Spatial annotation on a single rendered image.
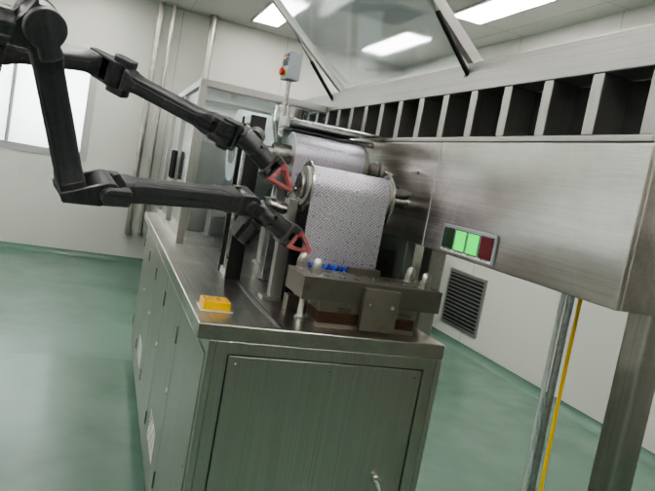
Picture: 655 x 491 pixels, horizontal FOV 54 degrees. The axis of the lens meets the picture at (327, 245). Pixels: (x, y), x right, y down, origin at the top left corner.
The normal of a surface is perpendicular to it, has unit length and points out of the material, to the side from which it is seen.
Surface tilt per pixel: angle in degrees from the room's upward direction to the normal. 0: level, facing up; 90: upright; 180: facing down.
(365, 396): 90
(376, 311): 90
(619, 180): 90
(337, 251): 90
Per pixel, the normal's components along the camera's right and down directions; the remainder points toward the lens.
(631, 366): -0.93, -0.14
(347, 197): 0.32, 0.15
